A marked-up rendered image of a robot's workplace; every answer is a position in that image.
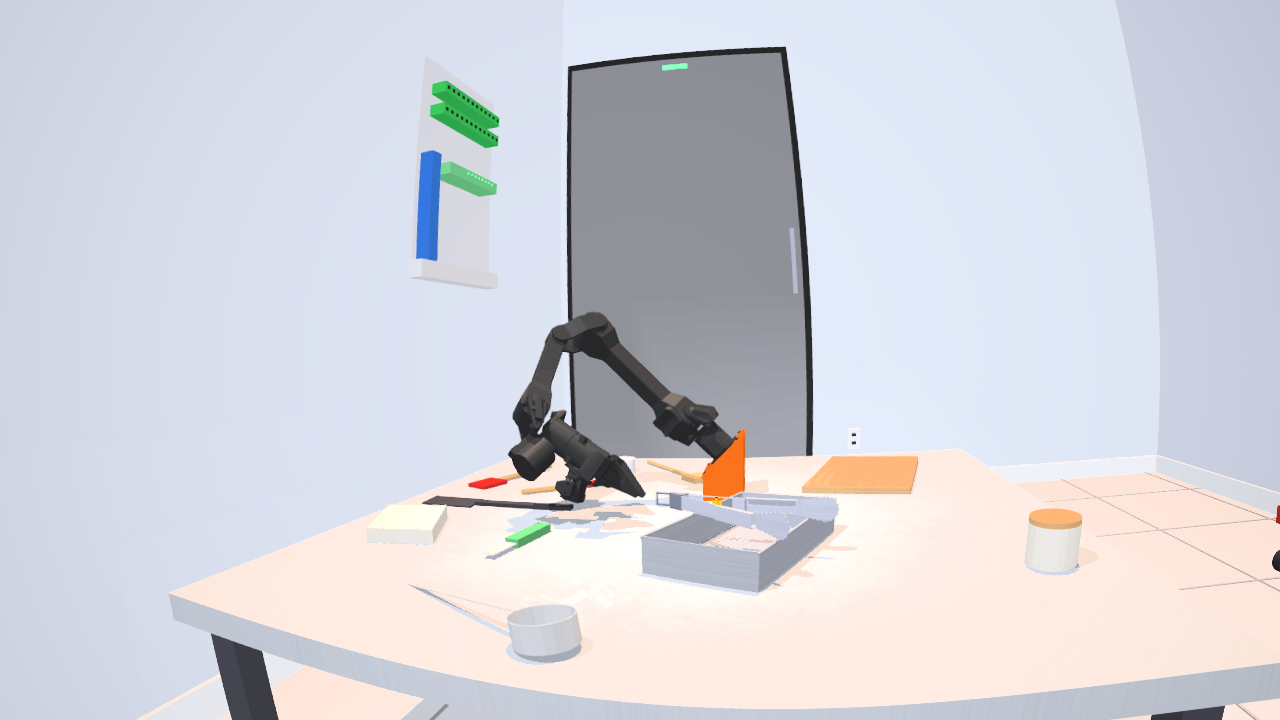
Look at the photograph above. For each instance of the grey saucepan with long handle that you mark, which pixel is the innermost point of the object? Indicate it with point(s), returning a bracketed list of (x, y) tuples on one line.
[(537, 630)]

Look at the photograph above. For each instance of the red spatula with wooden handle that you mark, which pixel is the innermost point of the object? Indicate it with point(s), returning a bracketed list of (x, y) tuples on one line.
[(492, 482)]

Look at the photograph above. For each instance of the grey spatula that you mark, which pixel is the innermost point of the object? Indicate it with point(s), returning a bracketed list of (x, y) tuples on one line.
[(469, 502)]

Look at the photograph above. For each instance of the white jar with orange lid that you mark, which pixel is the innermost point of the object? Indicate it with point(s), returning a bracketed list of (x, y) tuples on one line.
[(1053, 539)]

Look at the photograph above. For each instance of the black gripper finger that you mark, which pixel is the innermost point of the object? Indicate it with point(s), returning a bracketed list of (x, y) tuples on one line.
[(630, 475), (613, 476)]

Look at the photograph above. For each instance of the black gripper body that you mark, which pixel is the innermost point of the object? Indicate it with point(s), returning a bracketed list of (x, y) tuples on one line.
[(584, 454)]

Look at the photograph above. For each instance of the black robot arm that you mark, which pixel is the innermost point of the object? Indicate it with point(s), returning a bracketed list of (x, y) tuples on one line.
[(592, 333)]

